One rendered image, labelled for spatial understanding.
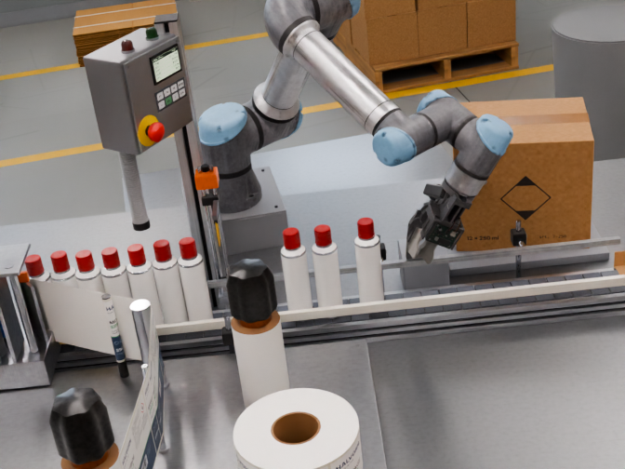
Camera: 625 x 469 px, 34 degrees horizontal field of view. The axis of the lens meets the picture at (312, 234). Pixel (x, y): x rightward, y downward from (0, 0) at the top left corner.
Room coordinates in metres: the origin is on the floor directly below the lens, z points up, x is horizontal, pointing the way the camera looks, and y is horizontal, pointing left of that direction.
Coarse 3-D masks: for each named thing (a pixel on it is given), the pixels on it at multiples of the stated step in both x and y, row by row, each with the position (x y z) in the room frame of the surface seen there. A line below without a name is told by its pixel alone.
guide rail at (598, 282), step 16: (496, 288) 1.77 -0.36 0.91; (512, 288) 1.76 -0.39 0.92; (528, 288) 1.76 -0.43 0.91; (544, 288) 1.76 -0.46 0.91; (560, 288) 1.76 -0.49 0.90; (576, 288) 1.76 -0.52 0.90; (352, 304) 1.77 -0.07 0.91; (368, 304) 1.77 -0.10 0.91; (384, 304) 1.76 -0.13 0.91; (400, 304) 1.76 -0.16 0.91; (416, 304) 1.76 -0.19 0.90; (432, 304) 1.76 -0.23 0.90; (208, 320) 1.77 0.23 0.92; (288, 320) 1.77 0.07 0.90
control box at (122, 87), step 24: (120, 48) 1.88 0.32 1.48; (144, 48) 1.86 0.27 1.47; (96, 72) 1.84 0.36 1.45; (120, 72) 1.81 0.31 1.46; (144, 72) 1.84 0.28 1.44; (96, 96) 1.85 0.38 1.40; (120, 96) 1.81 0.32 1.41; (144, 96) 1.83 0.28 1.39; (120, 120) 1.82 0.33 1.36; (144, 120) 1.82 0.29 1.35; (168, 120) 1.88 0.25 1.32; (192, 120) 1.93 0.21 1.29; (120, 144) 1.83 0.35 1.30; (144, 144) 1.81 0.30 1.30
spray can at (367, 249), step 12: (360, 228) 1.80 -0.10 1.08; (372, 228) 1.80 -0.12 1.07; (360, 240) 1.80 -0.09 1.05; (372, 240) 1.80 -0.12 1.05; (360, 252) 1.79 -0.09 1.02; (372, 252) 1.79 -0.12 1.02; (360, 264) 1.79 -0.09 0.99; (372, 264) 1.79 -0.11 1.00; (360, 276) 1.80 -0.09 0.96; (372, 276) 1.79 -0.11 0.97; (360, 288) 1.80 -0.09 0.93; (372, 288) 1.79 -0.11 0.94; (360, 300) 1.80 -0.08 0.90; (372, 300) 1.79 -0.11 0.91
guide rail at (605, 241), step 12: (588, 240) 1.84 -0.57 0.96; (600, 240) 1.83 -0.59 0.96; (612, 240) 1.83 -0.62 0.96; (468, 252) 1.85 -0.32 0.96; (480, 252) 1.84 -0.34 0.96; (492, 252) 1.84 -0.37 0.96; (504, 252) 1.84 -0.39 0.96; (516, 252) 1.84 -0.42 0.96; (528, 252) 1.83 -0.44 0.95; (540, 252) 1.83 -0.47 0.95; (384, 264) 1.84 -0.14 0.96; (396, 264) 1.84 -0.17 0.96; (408, 264) 1.84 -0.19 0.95; (420, 264) 1.84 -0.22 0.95; (276, 276) 1.84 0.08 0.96; (312, 276) 1.84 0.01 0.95
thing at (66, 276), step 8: (56, 256) 1.81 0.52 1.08; (64, 256) 1.81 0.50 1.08; (56, 264) 1.80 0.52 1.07; (64, 264) 1.81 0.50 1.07; (56, 272) 1.81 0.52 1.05; (64, 272) 1.81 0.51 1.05; (72, 272) 1.81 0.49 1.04; (56, 280) 1.80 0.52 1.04; (64, 280) 1.79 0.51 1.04; (72, 280) 1.80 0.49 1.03
